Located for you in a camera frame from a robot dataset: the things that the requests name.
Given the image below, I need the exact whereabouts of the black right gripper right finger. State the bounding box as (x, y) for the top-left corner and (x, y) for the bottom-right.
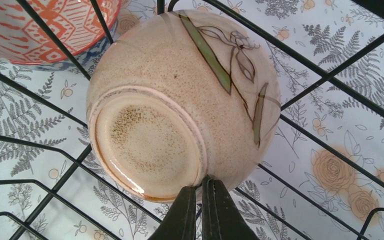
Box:
(202, 175), (258, 240)

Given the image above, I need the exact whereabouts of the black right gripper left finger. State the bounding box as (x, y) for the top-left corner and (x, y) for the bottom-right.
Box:
(149, 186), (196, 240)

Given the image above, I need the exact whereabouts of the beige bowl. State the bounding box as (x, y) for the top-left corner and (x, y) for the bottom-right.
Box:
(86, 9), (281, 203)

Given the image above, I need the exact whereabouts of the black wire dish rack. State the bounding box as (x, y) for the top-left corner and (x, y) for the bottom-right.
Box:
(0, 0), (384, 240)

